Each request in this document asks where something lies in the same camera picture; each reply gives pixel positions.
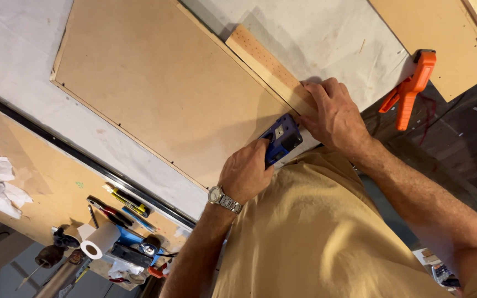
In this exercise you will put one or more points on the person's left hand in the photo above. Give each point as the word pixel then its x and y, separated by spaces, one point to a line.
pixel 242 171

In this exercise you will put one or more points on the large brown hardboard panel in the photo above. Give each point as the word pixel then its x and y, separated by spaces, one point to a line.
pixel 160 82

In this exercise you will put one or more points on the grey calculator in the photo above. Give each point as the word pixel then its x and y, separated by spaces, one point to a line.
pixel 442 273

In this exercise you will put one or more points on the small orange clamp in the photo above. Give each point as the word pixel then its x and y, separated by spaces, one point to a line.
pixel 156 271

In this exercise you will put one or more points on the white table cover sheet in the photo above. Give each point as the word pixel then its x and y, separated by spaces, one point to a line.
pixel 325 37

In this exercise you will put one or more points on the blue plastic tray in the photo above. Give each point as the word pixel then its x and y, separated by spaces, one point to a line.
pixel 128 236

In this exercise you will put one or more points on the yellow black utility knife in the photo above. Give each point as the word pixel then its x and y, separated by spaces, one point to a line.
pixel 131 202

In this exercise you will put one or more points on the white paper roll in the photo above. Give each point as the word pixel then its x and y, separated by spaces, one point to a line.
pixel 102 240

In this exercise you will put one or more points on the perforated wooden strip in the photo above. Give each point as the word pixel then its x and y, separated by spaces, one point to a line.
pixel 263 62

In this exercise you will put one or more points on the blue pen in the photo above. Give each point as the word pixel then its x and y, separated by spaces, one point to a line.
pixel 139 219

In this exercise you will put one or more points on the orange spring clamp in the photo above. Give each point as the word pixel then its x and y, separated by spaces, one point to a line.
pixel 412 87

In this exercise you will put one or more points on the thin black metal rod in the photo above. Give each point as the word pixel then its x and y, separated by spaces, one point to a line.
pixel 93 216

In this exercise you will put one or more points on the person's yellow shirt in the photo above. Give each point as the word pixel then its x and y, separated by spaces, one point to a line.
pixel 313 231

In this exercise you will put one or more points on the person's right hand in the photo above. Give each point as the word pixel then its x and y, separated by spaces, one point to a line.
pixel 338 120

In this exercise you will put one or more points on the blue staple gun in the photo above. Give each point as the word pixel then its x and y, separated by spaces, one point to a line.
pixel 283 134

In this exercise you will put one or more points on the silver wristwatch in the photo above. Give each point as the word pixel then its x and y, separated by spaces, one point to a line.
pixel 224 200

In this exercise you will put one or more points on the brown hardboard sheet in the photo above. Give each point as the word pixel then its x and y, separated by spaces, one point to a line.
pixel 441 37

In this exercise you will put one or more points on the black knob tool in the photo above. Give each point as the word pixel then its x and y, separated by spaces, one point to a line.
pixel 63 239

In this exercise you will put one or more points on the black metal rail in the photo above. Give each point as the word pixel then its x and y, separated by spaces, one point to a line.
pixel 77 155

